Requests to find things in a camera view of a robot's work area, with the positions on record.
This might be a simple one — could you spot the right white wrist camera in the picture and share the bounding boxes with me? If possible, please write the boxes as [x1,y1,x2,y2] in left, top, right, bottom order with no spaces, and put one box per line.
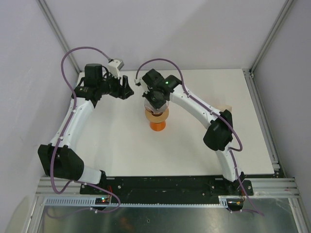
[134,77,148,92]

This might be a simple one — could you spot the grey slotted cable duct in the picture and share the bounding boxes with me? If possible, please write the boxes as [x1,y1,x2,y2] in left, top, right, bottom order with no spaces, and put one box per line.
[44,197,228,208]

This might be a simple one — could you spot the front aluminium frame beam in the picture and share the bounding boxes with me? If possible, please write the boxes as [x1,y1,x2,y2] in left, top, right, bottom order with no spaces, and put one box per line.
[35,177,300,198]

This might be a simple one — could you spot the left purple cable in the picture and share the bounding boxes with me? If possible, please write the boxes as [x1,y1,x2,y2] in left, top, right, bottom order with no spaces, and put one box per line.
[45,46,122,219]

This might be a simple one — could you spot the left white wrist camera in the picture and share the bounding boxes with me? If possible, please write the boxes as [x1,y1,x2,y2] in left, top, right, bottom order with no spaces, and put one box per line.
[107,58,124,79]

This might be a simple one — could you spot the aluminium frame post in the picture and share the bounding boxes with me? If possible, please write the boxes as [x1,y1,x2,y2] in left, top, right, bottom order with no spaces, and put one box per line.
[36,0,81,74]
[249,0,296,73]

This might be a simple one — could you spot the orange coffee filter packet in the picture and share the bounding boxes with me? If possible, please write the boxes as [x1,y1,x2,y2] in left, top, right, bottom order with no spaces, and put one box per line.
[217,104,232,112]

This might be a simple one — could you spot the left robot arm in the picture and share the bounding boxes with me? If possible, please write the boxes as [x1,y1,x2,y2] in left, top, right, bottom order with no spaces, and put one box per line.
[38,59,134,194]

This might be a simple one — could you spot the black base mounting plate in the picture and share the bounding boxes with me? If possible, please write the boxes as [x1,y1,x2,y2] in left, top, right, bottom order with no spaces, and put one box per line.
[79,175,254,204]

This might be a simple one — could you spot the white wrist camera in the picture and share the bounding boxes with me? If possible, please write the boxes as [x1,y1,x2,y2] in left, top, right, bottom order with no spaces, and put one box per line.
[134,77,148,92]
[107,58,124,79]

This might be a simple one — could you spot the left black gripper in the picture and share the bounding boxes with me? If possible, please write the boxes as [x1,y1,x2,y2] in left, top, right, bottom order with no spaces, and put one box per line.
[97,70,134,100]

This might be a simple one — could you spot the orange glass carafe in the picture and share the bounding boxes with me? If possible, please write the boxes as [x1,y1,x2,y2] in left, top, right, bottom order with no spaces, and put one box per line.
[150,121,166,132]

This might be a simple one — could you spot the right aluminium table rail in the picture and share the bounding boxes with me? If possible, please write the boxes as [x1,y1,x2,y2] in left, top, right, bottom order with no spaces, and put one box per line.
[242,69,285,178]

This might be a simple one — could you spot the wooden dripper collar ring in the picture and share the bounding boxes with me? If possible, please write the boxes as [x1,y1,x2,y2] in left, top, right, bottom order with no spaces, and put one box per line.
[144,108,170,123]

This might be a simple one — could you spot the left aluminium frame post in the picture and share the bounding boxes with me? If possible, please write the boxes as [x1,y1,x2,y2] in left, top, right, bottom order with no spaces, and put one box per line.
[36,0,81,74]

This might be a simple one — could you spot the right aluminium frame post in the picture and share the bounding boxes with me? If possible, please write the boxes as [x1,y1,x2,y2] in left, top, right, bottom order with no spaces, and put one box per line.
[249,0,296,73]

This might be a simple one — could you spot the clear glass dripper cone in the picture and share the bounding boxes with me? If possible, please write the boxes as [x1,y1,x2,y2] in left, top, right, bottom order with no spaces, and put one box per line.
[144,100,169,114]

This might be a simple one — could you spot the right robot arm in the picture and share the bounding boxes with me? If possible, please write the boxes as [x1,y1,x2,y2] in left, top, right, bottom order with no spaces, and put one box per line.
[135,69,242,195]

